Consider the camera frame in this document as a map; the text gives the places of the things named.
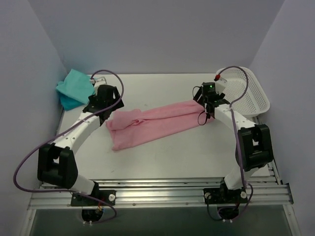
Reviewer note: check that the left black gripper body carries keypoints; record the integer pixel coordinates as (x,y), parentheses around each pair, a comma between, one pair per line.
(108,108)

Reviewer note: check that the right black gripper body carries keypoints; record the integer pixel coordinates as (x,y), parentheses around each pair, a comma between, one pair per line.
(200,97)

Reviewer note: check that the pink t-shirt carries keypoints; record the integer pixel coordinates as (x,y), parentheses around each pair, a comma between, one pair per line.
(132,128)

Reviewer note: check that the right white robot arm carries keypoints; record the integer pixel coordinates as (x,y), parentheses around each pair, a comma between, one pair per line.
(253,141)

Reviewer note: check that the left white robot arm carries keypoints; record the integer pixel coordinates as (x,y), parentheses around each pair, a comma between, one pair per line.
(56,161)

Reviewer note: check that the teal folded t-shirt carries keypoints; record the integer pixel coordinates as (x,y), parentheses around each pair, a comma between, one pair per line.
(75,90)

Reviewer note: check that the white perforated plastic basket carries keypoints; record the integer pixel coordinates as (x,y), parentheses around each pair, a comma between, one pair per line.
(254,102)

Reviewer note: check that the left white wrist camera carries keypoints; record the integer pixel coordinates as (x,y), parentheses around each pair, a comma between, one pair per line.
(98,81)

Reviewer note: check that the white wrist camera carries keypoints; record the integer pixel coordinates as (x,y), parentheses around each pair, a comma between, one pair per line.
(220,83)
(98,81)

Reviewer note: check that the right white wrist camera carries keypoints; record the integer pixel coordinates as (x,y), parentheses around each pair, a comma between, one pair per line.
(220,83)

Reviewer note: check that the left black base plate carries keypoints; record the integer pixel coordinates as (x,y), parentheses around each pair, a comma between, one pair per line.
(107,196)

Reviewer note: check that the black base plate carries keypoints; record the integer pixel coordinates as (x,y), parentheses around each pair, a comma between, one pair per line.
(107,196)
(214,196)

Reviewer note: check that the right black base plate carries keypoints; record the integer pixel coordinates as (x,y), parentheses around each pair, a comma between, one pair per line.
(214,196)

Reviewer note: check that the aluminium rail frame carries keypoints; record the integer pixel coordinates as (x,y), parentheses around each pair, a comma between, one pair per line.
(173,171)

